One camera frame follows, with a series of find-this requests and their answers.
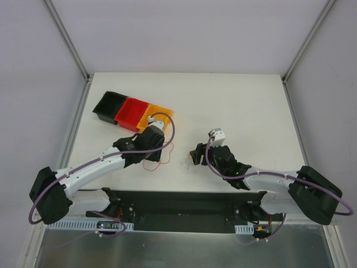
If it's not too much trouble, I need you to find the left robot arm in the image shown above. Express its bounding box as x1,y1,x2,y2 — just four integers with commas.
28,125,165,224

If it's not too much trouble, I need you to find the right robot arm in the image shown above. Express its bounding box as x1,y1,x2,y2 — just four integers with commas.
190,143,342,225

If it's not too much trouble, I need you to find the yellow plastic bin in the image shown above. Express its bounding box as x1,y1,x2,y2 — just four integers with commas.
137,104,174,132

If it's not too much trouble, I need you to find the red plastic bin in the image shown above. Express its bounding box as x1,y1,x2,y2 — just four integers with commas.
114,98,149,132

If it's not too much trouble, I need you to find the black plastic bin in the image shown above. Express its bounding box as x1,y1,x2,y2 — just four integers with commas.
93,91,127,125

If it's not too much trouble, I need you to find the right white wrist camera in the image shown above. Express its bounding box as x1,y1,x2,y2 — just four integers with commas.
209,128,226,147

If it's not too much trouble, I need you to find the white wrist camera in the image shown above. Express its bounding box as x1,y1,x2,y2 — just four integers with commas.
148,116,166,132
209,128,226,147

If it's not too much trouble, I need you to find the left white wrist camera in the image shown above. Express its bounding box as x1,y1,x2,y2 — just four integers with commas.
148,116,166,132

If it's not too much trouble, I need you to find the right white cable duct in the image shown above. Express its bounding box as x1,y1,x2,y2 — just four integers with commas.
234,224,254,235

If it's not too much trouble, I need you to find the white cable duct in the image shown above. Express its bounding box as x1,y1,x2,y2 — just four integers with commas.
234,224,254,235
47,219,123,232

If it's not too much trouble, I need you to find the left white cable duct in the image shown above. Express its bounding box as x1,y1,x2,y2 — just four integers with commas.
47,219,123,232

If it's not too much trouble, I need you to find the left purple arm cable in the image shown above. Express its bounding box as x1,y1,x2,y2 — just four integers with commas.
29,111,176,226

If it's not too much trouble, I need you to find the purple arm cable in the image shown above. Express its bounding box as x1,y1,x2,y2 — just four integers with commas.
29,111,176,226
205,131,354,217

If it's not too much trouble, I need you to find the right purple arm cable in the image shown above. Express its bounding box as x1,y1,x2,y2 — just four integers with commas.
205,131,354,217

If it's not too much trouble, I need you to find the left aluminium frame post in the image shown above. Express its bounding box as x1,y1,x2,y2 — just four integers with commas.
42,0,90,82

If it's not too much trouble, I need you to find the aluminium frame post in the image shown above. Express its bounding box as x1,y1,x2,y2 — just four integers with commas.
281,0,337,83
42,0,90,82

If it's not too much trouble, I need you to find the right aluminium frame post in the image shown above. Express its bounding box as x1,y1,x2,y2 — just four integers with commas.
281,0,337,83

